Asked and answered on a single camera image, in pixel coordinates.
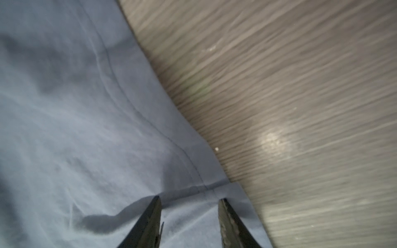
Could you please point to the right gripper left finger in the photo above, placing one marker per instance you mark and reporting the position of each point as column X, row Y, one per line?
column 147, row 231

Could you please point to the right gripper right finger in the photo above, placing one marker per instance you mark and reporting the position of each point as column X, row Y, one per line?
column 234, row 233

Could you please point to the grey blue printed tank top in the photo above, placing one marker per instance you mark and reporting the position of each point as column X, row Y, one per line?
column 89, row 137

